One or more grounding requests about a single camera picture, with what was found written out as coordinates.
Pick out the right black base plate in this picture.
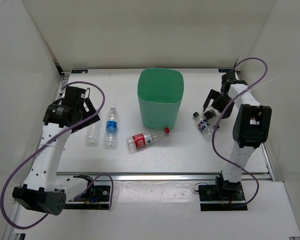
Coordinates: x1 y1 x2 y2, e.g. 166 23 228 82
192 182 248 212

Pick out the aluminium rail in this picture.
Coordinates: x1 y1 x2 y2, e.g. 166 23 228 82
56 172 272 181

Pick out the purple cable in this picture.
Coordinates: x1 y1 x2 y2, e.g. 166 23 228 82
210 57 270 210
0 81 114 230

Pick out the red label plastic bottle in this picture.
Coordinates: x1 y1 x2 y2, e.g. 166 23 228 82
126 127 170 153

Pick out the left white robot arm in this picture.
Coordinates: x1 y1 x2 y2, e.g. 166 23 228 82
12 86 100 216

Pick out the small black label bottle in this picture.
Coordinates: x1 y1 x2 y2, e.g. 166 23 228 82
203 107 220 128

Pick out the small pepsi bottle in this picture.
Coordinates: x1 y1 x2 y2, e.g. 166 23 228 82
193 112 214 140

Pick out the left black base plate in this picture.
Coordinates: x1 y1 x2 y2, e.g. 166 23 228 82
64 182 112 210

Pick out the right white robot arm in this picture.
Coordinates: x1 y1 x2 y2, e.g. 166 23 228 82
203 72 272 200

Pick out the blue label water bottle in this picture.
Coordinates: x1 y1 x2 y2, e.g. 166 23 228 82
103 106 119 149

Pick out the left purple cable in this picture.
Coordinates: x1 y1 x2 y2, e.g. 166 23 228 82
0 81 114 230

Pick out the clear unlabelled plastic bottle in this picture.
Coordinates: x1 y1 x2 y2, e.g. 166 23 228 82
85 123 99 147

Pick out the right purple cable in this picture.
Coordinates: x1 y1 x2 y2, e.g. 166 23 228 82
210 57 270 210

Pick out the green plastic bin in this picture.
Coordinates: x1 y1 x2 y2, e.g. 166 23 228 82
137 68 184 129

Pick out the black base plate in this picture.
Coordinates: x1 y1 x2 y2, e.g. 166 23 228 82
64 182 112 210
192 182 248 212

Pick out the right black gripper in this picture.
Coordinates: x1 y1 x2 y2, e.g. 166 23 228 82
203 89 235 120

